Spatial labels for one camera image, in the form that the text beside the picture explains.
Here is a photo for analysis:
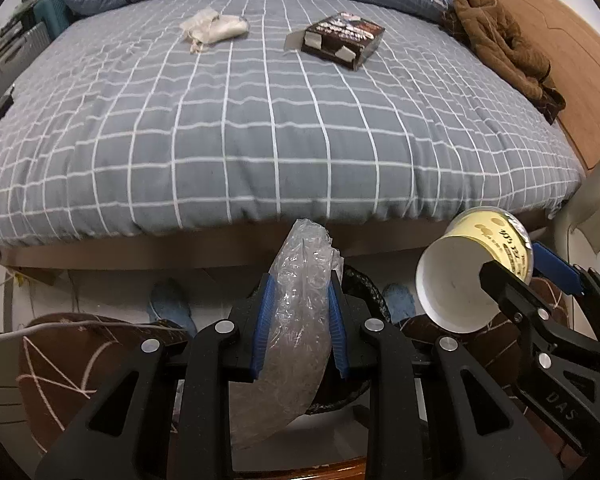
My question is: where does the clear bubble wrap sheet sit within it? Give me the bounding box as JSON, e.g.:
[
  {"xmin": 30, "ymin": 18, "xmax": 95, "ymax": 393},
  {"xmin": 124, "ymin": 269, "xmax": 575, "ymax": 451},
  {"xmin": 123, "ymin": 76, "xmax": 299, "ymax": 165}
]
[{"xmin": 230, "ymin": 219, "xmax": 343, "ymax": 448}]

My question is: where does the yellow paper cup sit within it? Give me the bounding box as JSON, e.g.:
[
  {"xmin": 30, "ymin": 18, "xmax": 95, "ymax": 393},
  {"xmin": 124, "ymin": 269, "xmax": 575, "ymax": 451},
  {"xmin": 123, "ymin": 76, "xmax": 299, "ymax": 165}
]
[{"xmin": 415, "ymin": 206, "xmax": 533, "ymax": 334}]

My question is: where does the brown cookie box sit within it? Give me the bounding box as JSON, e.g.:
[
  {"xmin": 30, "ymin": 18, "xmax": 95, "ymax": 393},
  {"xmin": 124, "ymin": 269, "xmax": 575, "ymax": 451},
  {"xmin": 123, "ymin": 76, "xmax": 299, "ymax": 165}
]
[{"xmin": 284, "ymin": 12, "xmax": 385, "ymax": 70}]

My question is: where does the white drawstring pouch bag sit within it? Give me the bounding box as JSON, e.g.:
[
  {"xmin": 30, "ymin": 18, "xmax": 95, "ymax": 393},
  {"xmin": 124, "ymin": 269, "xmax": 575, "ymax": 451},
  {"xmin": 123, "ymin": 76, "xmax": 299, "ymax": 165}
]
[{"xmin": 180, "ymin": 6, "xmax": 249, "ymax": 53}]

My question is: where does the black lined trash bin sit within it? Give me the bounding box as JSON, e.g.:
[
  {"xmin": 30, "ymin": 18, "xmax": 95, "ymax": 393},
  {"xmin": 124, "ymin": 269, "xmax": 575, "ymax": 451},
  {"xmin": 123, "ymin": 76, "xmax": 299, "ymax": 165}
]
[{"xmin": 304, "ymin": 266, "xmax": 394, "ymax": 416}]

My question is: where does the brown patterned right trouser leg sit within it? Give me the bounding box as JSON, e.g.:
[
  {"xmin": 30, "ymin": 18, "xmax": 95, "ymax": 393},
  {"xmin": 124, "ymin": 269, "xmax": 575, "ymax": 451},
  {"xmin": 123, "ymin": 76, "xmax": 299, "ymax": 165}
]
[{"xmin": 399, "ymin": 278, "xmax": 584, "ymax": 476}]

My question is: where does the brown patterned trouser leg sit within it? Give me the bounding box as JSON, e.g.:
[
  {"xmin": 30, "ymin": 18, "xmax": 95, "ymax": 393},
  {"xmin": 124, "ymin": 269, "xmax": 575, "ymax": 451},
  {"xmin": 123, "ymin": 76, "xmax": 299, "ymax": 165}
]
[
  {"xmin": 16, "ymin": 313, "xmax": 188, "ymax": 453},
  {"xmin": 399, "ymin": 278, "xmax": 584, "ymax": 476}
]

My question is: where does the blue slipper right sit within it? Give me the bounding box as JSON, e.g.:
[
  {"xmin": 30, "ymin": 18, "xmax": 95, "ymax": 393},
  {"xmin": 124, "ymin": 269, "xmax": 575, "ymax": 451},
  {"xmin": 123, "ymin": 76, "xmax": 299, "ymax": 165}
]
[{"xmin": 382, "ymin": 283, "xmax": 416, "ymax": 325}]

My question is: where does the blue slipper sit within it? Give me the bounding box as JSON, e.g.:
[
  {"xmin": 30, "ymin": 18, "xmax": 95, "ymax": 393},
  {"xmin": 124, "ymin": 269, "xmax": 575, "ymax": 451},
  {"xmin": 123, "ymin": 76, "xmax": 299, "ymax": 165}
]
[
  {"xmin": 147, "ymin": 278, "xmax": 198, "ymax": 338},
  {"xmin": 382, "ymin": 283, "xmax": 416, "ymax": 325}
]

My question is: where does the blue slipper left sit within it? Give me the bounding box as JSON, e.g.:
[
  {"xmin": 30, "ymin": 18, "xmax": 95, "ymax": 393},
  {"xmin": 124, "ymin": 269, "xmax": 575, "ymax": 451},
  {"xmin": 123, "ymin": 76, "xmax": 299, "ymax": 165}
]
[{"xmin": 147, "ymin": 278, "xmax": 198, "ymax": 338}]

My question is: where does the wooden headboard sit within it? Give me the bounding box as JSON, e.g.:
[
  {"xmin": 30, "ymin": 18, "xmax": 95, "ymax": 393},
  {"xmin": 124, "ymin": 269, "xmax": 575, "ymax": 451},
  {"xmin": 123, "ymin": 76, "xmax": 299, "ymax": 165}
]
[{"xmin": 498, "ymin": 0, "xmax": 600, "ymax": 171}]

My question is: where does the brown patterned left trouser leg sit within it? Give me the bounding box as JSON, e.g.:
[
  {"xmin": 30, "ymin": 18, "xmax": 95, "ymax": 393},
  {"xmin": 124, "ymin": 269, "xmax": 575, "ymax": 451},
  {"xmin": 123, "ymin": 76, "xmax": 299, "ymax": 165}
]
[{"xmin": 16, "ymin": 313, "xmax": 188, "ymax": 453}]

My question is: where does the grey checked bed sheet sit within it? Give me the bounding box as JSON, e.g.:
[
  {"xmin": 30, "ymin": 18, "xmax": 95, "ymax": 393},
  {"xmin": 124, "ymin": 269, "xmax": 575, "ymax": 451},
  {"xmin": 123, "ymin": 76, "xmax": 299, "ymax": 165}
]
[{"xmin": 0, "ymin": 0, "xmax": 584, "ymax": 246}]

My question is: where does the brown fleece jacket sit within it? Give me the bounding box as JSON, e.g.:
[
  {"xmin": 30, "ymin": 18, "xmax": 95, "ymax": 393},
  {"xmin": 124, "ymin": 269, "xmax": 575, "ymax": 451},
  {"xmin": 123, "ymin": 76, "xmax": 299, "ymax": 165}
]
[{"xmin": 441, "ymin": 0, "xmax": 566, "ymax": 124}]

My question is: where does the grey hard suitcase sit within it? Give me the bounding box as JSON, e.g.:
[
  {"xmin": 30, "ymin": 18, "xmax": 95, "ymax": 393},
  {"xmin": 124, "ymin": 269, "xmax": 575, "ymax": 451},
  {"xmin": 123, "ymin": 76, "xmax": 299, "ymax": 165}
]
[{"xmin": 0, "ymin": 23, "xmax": 50, "ymax": 103}]

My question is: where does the teal suitcase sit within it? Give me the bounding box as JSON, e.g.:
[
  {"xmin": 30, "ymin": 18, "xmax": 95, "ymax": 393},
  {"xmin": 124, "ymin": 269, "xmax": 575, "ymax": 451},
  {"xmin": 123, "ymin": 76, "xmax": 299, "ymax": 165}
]
[{"xmin": 33, "ymin": 0, "xmax": 76, "ymax": 41}]

